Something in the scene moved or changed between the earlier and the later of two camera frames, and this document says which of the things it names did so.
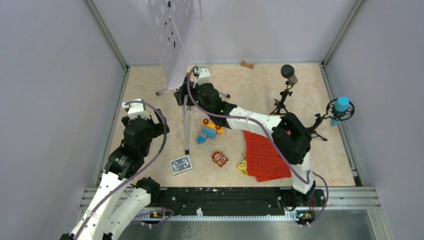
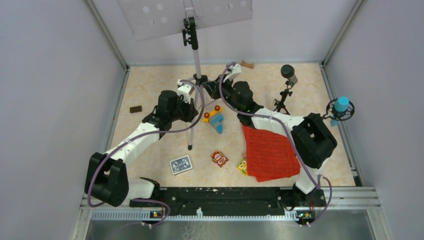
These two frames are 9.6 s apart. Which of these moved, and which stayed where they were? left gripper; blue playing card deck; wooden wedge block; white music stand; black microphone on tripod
Moved: left gripper; white music stand
Stayed: wooden wedge block; blue playing card deck; black microphone on tripod
